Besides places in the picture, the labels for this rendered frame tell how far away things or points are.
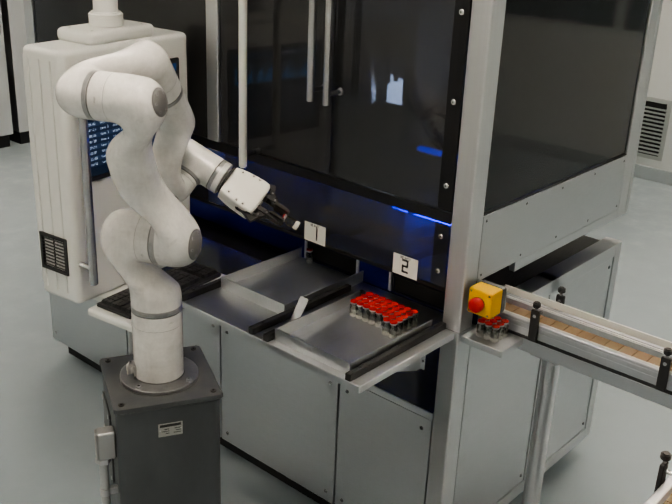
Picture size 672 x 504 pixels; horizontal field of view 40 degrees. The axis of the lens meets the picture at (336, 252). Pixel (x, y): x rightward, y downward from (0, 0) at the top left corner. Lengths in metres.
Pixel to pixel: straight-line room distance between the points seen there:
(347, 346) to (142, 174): 0.75
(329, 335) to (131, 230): 0.64
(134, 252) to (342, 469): 1.21
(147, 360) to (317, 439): 0.97
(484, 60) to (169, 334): 0.99
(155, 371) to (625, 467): 2.04
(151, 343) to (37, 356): 2.10
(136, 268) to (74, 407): 1.76
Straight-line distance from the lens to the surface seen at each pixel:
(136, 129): 1.86
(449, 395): 2.60
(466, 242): 2.39
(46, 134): 2.70
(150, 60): 1.98
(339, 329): 2.47
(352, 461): 2.97
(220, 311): 2.56
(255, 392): 3.18
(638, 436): 3.89
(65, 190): 2.70
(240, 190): 2.25
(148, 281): 2.16
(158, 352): 2.20
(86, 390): 3.96
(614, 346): 2.45
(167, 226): 2.04
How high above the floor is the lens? 2.01
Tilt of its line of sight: 22 degrees down
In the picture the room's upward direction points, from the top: 2 degrees clockwise
